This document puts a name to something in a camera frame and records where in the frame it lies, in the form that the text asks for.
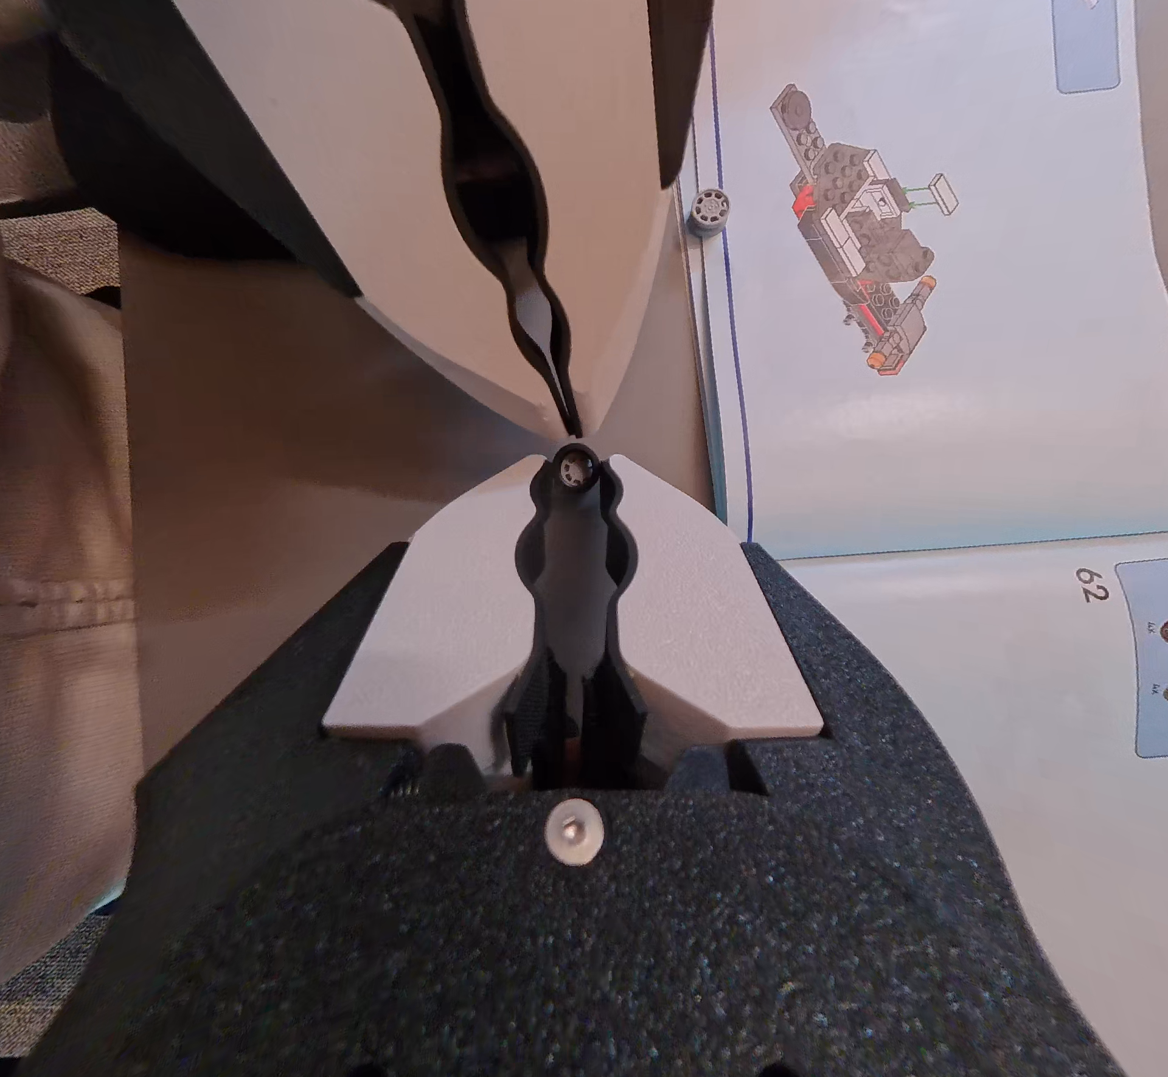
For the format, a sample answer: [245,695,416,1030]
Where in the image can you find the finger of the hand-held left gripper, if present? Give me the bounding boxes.
[464,0,683,437]
[172,0,583,439]

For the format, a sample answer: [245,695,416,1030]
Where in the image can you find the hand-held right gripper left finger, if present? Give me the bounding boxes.
[321,452,563,777]

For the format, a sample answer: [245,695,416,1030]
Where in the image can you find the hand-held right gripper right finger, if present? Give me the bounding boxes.
[592,452,824,777]

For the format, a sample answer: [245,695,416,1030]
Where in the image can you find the open lego instruction booklet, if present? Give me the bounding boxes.
[674,0,1168,1077]

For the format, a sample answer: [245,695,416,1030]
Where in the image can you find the beige trousers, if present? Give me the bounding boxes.
[0,229,146,991]

